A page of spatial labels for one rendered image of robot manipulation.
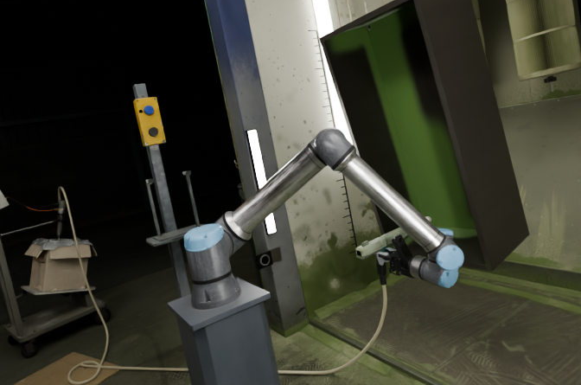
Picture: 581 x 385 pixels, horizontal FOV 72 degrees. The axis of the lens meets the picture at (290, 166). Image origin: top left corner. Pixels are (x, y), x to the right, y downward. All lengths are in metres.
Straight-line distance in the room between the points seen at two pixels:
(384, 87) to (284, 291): 1.34
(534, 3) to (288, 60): 1.46
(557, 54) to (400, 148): 1.04
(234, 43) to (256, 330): 1.59
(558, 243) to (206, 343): 2.08
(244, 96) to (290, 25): 0.58
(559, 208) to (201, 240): 2.14
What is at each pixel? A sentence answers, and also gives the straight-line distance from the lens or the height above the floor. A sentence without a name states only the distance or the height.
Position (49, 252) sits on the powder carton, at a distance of 3.58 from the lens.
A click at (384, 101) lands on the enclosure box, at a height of 1.28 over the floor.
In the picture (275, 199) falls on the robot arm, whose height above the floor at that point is 0.96.
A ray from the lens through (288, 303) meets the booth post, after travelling 2.60.
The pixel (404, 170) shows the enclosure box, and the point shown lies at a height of 0.87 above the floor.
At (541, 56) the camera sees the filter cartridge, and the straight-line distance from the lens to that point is 2.83.
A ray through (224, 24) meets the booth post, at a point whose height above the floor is 1.89.
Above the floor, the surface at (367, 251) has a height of 0.65.
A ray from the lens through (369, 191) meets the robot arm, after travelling 1.43.
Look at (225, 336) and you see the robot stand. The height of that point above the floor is 0.55.
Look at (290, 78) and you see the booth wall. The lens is 2.59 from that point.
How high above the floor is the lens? 1.19
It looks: 4 degrees down
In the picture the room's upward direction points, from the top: 11 degrees counter-clockwise
